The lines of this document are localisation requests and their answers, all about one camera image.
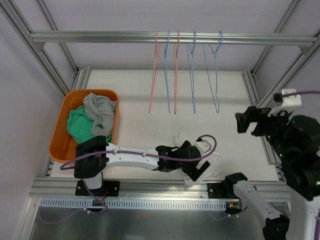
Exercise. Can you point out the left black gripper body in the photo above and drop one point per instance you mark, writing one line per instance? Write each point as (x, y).
(194, 165)

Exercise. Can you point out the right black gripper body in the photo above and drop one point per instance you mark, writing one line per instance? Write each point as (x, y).
(252, 121)

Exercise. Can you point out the blue wire hanger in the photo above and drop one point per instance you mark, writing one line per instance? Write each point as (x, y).
(214, 92)
(190, 58)
(166, 71)

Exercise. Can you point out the grey tank top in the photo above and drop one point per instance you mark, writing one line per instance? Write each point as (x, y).
(101, 110)

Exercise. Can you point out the pink wire hanger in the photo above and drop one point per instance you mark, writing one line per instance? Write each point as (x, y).
(176, 52)
(154, 71)

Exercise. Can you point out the green tank top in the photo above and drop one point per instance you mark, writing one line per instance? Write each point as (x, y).
(82, 129)

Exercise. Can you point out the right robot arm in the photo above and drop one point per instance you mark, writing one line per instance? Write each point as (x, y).
(296, 141)

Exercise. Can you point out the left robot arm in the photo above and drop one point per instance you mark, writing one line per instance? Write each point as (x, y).
(94, 155)

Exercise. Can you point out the orange plastic tub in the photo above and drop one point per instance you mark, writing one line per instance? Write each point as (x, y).
(62, 145)

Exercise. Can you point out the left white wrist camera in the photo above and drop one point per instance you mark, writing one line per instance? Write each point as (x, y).
(203, 146)

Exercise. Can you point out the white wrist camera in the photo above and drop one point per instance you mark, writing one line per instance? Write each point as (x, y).
(287, 100)
(203, 146)

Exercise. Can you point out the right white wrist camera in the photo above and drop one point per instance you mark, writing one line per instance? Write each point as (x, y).
(287, 100)

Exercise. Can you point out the aluminium hanging rail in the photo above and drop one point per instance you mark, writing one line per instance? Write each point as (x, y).
(92, 36)

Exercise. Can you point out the white slotted cable duct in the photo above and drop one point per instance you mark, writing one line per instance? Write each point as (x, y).
(143, 204)

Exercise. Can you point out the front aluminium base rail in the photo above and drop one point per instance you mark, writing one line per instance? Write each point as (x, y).
(154, 189)

